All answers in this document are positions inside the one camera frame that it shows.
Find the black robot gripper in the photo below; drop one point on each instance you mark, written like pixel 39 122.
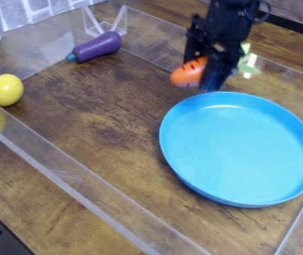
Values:
pixel 214 37

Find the orange toy carrot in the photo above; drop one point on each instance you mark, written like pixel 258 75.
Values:
pixel 187 75

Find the blue round plastic tray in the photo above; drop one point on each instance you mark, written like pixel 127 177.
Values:
pixel 234 147

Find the black bar on background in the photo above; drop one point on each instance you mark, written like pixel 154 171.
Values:
pixel 285 23

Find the purple toy eggplant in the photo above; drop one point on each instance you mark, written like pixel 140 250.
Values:
pixel 101 46

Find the yellow toy lemon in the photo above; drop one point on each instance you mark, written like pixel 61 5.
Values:
pixel 10 90

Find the clear acrylic enclosure wall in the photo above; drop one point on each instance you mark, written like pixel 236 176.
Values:
pixel 87 188

